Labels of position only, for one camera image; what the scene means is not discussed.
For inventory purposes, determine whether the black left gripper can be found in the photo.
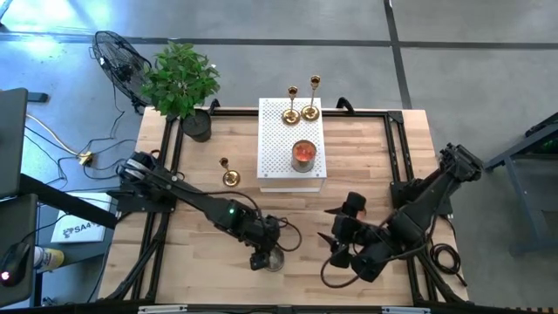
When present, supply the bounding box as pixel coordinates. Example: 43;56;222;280
242;215;282;272

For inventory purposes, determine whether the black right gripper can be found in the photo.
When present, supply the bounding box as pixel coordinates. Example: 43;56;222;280
316;194;368;268

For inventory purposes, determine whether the silver candle jar picture label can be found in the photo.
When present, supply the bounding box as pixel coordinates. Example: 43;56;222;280
264;246;287;273

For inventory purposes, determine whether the silver candle jar orange wax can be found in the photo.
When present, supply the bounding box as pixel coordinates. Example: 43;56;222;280
290;139;318;174

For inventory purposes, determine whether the short brass candlestick holder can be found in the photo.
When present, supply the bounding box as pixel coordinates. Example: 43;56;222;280
218;156;242;188

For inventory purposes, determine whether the tall brass candlestick holder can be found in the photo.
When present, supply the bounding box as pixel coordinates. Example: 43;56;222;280
300;74;323;123

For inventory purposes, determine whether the medium brass candlestick holder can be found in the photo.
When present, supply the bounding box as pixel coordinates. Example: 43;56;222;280
281;85;303;127

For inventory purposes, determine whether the white perforated metal shelf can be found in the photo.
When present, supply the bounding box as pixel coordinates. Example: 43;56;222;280
256;97;328;194

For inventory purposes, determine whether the black plant pot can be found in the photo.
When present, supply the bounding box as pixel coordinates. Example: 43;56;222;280
180;108;214;144

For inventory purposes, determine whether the white printed cardboard box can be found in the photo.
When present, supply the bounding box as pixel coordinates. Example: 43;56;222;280
51;191;113;244

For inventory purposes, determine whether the grey metal stand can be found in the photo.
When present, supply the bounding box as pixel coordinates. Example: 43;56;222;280
482;111;558;256

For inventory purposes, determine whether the green leafy plant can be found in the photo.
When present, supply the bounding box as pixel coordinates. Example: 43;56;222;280
141;41;221;122

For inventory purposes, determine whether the white and yellow can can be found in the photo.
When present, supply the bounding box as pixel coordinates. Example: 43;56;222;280
33;246;65;272

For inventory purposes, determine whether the black floor fan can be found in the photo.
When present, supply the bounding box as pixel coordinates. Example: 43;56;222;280
91;30;154;115

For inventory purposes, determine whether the black computer mouse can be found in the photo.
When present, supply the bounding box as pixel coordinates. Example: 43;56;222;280
0;242;32;288

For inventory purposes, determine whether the dark side desk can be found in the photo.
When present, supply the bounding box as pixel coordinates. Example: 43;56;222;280
0;194;39;306

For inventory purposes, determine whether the dark laptop computer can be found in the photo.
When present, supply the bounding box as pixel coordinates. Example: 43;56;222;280
0;86;30;200

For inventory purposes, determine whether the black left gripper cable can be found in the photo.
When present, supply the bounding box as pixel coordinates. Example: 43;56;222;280
261;215;303;253

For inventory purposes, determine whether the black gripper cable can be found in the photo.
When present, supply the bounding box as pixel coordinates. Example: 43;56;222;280
261;215;303;253
320;256;364;290

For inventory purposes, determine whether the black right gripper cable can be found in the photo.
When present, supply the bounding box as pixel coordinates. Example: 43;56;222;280
320;256;364;290

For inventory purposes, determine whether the coiled black cable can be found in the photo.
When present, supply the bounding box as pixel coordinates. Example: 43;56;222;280
429;242;468;288

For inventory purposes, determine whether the white frame bracket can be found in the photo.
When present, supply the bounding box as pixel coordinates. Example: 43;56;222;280
138;304;188;314
382;305;431;314

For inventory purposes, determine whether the black floor cable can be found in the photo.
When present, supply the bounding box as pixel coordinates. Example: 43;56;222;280
56;154;128;181
78;82;137;154

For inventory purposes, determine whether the white floor cable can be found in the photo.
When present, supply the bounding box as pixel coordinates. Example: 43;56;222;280
25;113;86;157

